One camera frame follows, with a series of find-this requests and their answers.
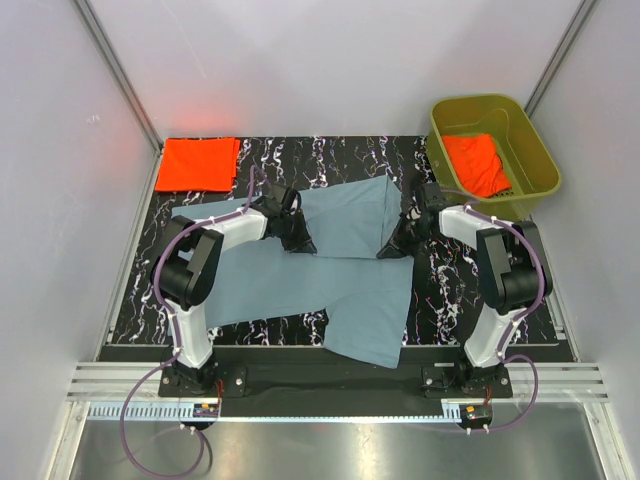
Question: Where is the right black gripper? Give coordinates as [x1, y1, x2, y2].
[377, 213, 436, 260]

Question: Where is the grey-blue t-shirt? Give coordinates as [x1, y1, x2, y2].
[202, 174, 416, 370]

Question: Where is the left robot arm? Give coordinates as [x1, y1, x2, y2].
[150, 184, 317, 396]

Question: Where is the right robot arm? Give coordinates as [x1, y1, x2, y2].
[377, 181, 553, 398]

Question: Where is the black marbled table mat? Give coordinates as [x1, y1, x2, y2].
[109, 136, 480, 346]

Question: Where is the folded orange t-shirt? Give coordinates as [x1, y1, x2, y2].
[154, 137, 241, 193]

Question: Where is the orange t-shirt in bin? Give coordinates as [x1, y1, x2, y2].
[442, 134, 512, 198]

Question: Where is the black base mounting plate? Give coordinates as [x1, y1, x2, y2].
[158, 344, 514, 419]

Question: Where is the olive green plastic bin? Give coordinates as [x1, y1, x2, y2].
[426, 94, 561, 221]

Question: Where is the right orange connector box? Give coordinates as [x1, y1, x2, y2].
[461, 404, 493, 421]

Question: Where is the orange connector box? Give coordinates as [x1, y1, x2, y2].
[461, 404, 493, 421]
[193, 403, 220, 418]

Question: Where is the left orange connector box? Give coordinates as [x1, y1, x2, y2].
[193, 403, 220, 418]

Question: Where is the aluminium frame rail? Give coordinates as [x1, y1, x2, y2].
[67, 362, 609, 424]

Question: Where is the left aluminium corner post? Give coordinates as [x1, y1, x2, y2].
[69, 0, 166, 161]

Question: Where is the aluminium corner post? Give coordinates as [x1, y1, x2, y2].
[524, 0, 600, 119]
[69, 0, 166, 161]

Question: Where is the right aluminium corner post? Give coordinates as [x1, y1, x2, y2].
[524, 0, 600, 119]

